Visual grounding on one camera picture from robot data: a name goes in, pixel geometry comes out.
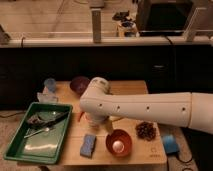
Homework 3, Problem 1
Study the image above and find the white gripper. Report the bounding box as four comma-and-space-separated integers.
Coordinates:
85, 113, 114, 134

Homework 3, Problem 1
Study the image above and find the blue sponge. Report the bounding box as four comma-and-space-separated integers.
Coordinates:
80, 134, 96, 158

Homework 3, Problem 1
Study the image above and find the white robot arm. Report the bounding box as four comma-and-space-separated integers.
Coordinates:
80, 77, 213, 134

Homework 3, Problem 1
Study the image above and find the green plastic tray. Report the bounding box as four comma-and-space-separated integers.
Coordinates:
4, 102, 72, 164

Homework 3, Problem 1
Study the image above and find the orange bowl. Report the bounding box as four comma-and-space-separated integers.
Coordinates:
105, 129, 132, 157

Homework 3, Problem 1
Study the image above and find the white egg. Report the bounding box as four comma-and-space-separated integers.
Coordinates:
112, 140, 124, 153

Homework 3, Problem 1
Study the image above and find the wooden board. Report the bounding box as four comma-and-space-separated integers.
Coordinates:
56, 81, 167, 166

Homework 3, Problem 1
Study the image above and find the orange carrot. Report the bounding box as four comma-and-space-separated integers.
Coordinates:
77, 111, 84, 122

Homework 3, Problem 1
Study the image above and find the bunch of dark grapes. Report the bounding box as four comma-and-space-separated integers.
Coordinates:
135, 122, 156, 141

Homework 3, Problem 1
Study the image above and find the purple bowl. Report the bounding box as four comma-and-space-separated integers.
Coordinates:
70, 76, 90, 96

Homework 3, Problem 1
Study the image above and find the clear plastic bag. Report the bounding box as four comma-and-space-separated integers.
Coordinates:
37, 93, 58, 103

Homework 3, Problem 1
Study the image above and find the silver fork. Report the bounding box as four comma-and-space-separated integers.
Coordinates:
24, 128, 50, 138

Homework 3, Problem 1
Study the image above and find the blue tape roll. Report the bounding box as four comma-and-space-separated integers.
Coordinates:
162, 135, 179, 154

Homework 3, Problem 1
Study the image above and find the blue plastic cup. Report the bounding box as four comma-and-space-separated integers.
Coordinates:
44, 78, 56, 93

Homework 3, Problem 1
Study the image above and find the crumpled foil wrapper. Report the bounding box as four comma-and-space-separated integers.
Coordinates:
27, 114, 44, 125

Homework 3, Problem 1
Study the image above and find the black monitor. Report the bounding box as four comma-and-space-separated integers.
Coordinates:
136, 0, 193, 31

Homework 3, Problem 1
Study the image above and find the black handled knife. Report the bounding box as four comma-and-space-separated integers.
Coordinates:
29, 112, 68, 129

